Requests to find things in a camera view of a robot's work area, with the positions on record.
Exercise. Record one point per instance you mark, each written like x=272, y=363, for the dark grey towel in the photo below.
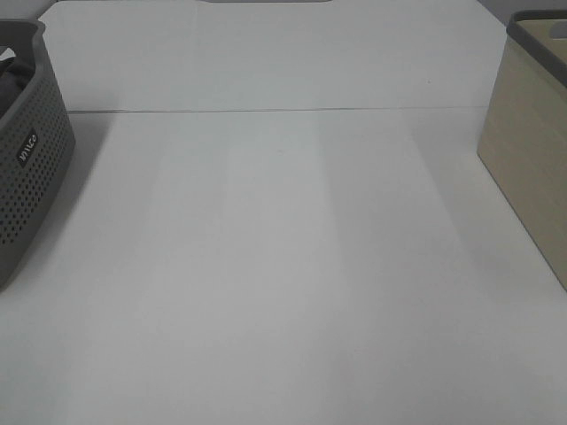
x=17, y=72

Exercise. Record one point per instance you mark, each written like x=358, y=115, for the beige plastic bin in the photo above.
x=523, y=140

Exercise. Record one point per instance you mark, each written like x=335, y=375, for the grey perforated plastic basket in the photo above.
x=37, y=144

